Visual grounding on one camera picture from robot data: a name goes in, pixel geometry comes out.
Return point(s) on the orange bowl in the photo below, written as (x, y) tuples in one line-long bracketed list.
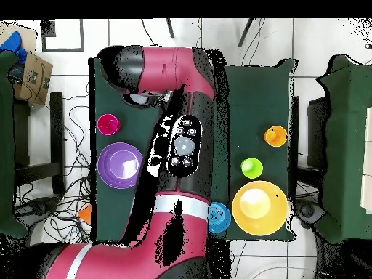
[(85, 213)]

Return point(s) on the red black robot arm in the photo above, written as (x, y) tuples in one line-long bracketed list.
[(162, 69)]

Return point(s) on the green cup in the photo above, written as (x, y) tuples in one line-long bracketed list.
[(252, 168)]

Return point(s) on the blue bowl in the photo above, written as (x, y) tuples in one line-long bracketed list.
[(221, 218)]

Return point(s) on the purple bowl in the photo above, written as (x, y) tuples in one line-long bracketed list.
[(113, 165)]

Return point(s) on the pink cup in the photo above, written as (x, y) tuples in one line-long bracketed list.
[(108, 124)]

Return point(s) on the dark green tablecloth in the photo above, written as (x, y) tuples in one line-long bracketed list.
[(255, 101)]

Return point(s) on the orange cup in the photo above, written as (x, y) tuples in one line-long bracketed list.
[(275, 136)]

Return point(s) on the large yellow bowl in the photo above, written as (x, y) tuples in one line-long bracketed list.
[(260, 218)]

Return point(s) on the dark chair leg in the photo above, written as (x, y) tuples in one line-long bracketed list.
[(170, 28), (245, 32)]

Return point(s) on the black stand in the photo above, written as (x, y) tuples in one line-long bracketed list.
[(56, 142)]

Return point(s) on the black chair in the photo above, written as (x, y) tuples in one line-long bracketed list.
[(316, 130)]

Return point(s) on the grey floor device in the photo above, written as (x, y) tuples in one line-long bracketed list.
[(308, 210), (37, 207)]

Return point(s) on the green cloth covered table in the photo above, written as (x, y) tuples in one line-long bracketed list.
[(5, 145), (348, 145)]

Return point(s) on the printed cardboard box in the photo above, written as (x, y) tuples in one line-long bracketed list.
[(35, 81)]

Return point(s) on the white box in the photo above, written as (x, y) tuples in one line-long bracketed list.
[(367, 159)]

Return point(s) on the blue cloth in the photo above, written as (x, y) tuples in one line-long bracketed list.
[(13, 45)]

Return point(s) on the black floor frame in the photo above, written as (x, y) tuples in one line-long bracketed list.
[(48, 29)]

